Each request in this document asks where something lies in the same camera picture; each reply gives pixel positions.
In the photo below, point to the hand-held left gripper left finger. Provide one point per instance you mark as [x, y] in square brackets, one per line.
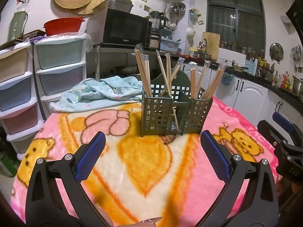
[91, 158]

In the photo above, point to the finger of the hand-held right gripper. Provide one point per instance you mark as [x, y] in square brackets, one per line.
[283, 122]
[272, 138]

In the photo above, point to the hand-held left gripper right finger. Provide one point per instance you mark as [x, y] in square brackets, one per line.
[214, 157]

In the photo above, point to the green plastic utensil basket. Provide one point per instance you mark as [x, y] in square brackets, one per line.
[156, 113]

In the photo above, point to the bunch of wooden chopsticks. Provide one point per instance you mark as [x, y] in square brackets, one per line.
[144, 75]

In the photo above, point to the person's right hand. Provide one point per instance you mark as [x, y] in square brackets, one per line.
[281, 184]

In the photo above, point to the person's left hand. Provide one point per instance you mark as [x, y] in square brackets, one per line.
[146, 222]

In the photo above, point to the steel stockpot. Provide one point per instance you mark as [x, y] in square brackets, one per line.
[298, 85]

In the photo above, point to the black kitchen counter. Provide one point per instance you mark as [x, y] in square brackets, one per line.
[267, 84]

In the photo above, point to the white kitchen cabinets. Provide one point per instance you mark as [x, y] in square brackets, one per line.
[251, 94]

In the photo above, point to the row of condiment bottles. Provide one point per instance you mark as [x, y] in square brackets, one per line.
[277, 76]

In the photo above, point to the pink printed blanket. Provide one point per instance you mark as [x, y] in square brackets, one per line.
[146, 170]

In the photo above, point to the light blue towel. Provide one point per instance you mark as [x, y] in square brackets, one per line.
[94, 94]

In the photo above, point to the blue knife holder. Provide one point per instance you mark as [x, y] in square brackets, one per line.
[250, 67]

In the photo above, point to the blue hanging bag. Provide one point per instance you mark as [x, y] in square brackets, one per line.
[227, 79]

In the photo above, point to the small bowl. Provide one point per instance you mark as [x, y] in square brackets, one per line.
[238, 67]

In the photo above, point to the steel pan lid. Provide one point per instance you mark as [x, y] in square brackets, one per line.
[276, 52]

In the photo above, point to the row of glass jars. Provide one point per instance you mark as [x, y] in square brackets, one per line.
[243, 49]

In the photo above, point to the white box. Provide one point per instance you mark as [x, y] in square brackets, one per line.
[230, 55]

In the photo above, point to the clear glass bottle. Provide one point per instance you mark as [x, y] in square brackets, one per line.
[97, 61]

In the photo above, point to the dark range hood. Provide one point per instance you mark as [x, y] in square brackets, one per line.
[296, 19]

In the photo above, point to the plastic drawer storage unit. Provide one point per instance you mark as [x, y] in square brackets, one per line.
[14, 87]

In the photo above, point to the wooden cutting board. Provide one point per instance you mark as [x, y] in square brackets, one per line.
[211, 43]

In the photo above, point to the drawer tower green top drawer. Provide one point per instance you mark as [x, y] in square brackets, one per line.
[59, 54]

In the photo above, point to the metal faucet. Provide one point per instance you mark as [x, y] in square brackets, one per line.
[203, 46]

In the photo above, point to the metal shelf rack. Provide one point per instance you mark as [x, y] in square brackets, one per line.
[123, 50]

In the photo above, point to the dark framed window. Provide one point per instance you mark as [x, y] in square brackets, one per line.
[236, 16]

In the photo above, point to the white hanging bowl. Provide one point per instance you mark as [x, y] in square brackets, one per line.
[191, 33]

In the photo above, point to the small beige appliance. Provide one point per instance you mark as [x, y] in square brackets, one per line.
[155, 41]

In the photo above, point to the red plastic basin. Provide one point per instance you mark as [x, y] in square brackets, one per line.
[62, 27]

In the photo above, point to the black microwave oven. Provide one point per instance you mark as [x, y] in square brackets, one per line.
[120, 27]

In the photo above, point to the dark flat tray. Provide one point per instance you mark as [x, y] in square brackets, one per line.
[23, 37]

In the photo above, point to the black blender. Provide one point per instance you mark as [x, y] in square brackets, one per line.
[156, 21]

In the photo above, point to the grey lidded container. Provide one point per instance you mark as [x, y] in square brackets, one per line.
[111, 7]

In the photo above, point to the steel colander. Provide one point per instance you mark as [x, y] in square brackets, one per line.
[177, 8]

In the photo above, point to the green insulated jug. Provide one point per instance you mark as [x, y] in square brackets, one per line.
[17, 23]

